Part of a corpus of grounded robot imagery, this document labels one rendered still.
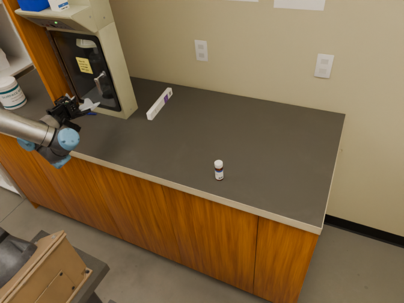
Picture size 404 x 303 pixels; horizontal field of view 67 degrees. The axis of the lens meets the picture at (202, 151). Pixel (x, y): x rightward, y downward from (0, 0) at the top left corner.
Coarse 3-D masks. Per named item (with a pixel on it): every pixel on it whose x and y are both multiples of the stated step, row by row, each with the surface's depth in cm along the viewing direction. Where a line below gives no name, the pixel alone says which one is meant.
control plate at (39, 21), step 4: (36, 20) 130; (40, 20) 128; (44, 20) 127; (48, 20) 125; (52, 20) 124; (56, 20) 122; (40, 24) 134; (44, 24) 132; (48, 24) 131; (52, 24) 129; (56, 24) 128; (60, 24) 126; (64, 24) 125; (64, 28) 131; (68, 28) 130; (72, 28) 128
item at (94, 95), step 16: (64, 32) 136; (64, 48) 143; (80, 48) 139; (96, 48) 134; (64, 64) 151; (96, 64) 141; (80, 80) 154; (80, 96) 163; (96, 96) 157; (112, 96) 151
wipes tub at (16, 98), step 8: (0, 80) 174; (8, 80) 173; (0, 88) 168; (8, 88) 170; (16, 88) 174; (0, 96) 171; (8, 96) 172; (16, 96) 174; (24, 96) 180; (8, 104) 175; (16, 104) 176; (24, 104) 180
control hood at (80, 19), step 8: (48, 8) 124; (72, 8) 121; (80, 8) 120; (88, 8) 121; (24, 16) 128; (32, 16) 125; (40, 16) 122; (48, 16) 120; (56, 16) 118; (64, 16) 116; (72, 16) 115; (80, 16) 118; (88, 16) 122; (72, 24) 122; (80, 24) 120; (88, 24) 123
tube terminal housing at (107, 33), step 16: (80, 0) 122; (96, 0) 124; (96, 16) 126; (112, 16) 134; (80, 32) 134; (96, 32) 130; (112, 32) 136; (112, 48) 139; (112, 64) 141; (128, 80) 154; (128, 96) 157; (112, 112) 162; (128, 112) 160
